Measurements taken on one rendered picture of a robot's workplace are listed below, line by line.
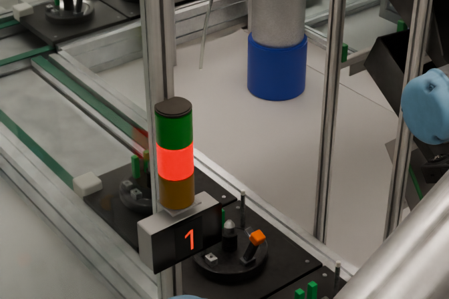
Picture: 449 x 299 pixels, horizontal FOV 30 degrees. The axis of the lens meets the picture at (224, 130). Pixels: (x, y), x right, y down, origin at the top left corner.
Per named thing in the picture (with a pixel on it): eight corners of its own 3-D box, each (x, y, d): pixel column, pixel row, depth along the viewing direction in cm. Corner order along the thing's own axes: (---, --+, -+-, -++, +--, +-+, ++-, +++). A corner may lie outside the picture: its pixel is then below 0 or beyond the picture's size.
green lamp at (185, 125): (200, 141, 113) (200, 111, 110) (170, 155, 110) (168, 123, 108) (179, 126, 116) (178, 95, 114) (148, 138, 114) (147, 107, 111)
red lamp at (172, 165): (201, 172, 116) (200, 142, 113) (171, 185, 113) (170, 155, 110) (180, 155, 119) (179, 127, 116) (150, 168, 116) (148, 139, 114)
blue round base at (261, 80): (317, 89, 225) (320, 39, 217) (272, 107, 217) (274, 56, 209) (278, 67, 236) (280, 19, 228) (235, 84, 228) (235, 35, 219)
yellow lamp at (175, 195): (202, 201, 118) (201, 172, 116) (172, 214, 116) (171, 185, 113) (181, 184, 122) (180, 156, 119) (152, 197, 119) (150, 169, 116)
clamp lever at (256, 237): (255, 259, 147) (266, 237, 142) (246, 264, 146) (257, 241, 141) (243, 244, 149) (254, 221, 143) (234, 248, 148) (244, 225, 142)
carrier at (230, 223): (322, 271, 152) (327, 217, 145) (216, 332, 139) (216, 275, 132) (238, 206, 168) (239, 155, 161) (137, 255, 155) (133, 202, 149)
